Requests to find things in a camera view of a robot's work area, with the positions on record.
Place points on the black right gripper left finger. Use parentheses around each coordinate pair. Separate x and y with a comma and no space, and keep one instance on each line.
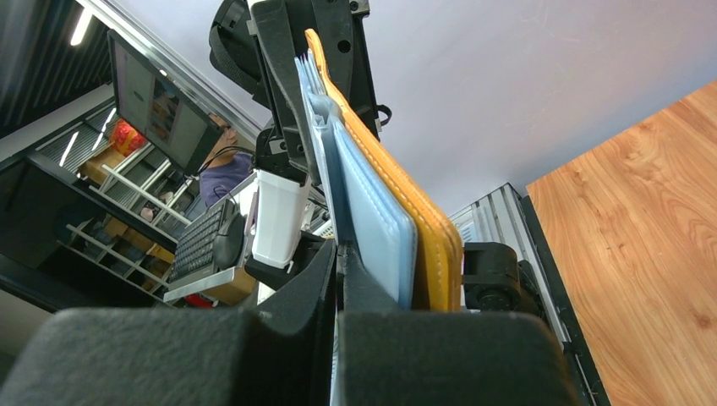
(275,353)

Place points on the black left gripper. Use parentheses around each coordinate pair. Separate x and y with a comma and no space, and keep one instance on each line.
(254,44)

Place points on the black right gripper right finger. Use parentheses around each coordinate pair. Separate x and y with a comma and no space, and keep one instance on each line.
(389,356)

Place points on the yellow leather card holder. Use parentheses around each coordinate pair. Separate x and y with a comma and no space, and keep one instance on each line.
(400,241)

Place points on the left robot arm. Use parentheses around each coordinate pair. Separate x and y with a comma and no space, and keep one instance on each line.
(281,202)

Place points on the black computer mouse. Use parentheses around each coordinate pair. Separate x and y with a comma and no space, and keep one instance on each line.
(228,243)

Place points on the black keyboard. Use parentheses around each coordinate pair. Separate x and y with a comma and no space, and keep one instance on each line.
(195,250)

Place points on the computer monitor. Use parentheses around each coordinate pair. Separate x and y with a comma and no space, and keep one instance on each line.
(155,107)

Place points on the seated person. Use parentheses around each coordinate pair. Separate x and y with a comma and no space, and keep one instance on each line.
(225,166)

